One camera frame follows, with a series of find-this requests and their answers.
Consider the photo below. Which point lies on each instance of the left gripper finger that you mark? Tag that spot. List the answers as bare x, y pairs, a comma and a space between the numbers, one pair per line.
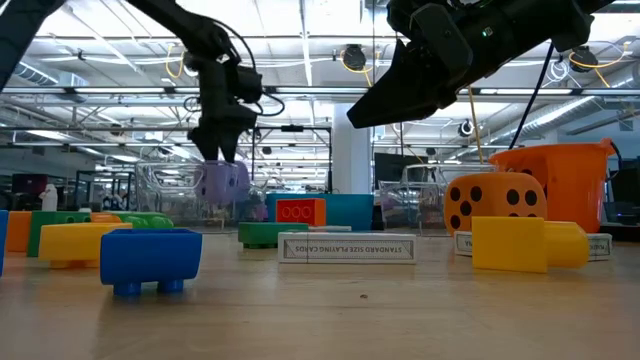
231, 145
205, 142

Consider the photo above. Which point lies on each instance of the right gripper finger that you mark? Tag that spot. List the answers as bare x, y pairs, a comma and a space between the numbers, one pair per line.
400, 95

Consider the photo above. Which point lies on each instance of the purple foam die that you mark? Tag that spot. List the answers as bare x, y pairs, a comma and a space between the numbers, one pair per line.
220, 182

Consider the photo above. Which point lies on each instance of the orange-red toy brick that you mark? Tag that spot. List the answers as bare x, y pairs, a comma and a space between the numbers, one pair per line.
300, 212

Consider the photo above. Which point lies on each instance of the green long brick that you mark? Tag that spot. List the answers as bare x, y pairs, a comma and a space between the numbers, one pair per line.
270, 234

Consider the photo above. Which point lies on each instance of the orange foam die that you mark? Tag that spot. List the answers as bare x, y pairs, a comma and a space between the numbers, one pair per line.
492, 200

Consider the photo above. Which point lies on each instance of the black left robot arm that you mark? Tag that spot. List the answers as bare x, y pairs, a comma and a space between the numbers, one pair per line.
190, 27

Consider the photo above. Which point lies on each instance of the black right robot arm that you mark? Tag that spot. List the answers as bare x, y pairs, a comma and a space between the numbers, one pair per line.
575, 22

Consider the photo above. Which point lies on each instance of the white building column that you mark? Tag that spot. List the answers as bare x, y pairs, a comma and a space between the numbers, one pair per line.
351, 150

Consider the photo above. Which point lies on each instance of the black monitor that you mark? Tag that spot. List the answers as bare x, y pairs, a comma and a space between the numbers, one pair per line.
395, 170

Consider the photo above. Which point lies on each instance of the teal plastic bin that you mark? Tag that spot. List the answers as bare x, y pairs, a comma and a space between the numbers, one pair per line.
350, 212

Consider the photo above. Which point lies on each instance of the dark blue small brick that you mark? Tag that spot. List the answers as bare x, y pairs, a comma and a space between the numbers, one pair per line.
150, 260

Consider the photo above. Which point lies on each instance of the yellow-orange flat brick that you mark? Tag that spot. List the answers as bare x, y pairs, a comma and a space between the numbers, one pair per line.
80, 242

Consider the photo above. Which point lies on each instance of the white bottle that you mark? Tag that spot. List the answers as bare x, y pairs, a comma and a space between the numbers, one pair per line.
49, 197

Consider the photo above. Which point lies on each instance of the small green cube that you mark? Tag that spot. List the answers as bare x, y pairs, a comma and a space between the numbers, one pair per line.
57, 232

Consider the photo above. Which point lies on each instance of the orange pumpkin bucket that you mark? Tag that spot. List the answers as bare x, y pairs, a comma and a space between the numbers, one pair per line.
570, 185

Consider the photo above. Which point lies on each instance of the dark background monitor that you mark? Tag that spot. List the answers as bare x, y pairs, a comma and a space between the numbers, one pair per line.
30, 184

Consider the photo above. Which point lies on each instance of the yellow peg block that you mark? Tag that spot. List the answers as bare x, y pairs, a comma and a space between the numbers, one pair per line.
515, 245

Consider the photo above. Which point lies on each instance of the orange toy block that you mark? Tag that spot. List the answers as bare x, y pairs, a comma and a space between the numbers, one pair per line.
19, 232

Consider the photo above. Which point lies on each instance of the dark laptop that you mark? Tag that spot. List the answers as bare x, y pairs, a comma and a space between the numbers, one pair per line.
625, 200

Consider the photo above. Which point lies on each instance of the plastic coated card box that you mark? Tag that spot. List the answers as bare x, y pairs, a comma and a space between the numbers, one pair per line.
600, 247

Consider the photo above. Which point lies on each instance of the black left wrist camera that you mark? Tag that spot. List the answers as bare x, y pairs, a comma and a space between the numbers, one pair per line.
249, 85

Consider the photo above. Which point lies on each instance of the black stand frame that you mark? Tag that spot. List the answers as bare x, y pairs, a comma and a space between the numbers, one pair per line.
292, 129

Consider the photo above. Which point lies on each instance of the long ceiling light rail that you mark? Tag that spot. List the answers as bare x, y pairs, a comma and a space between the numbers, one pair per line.
320, 91

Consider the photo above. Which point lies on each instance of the black table frame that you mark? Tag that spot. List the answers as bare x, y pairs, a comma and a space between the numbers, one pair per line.
620, 230

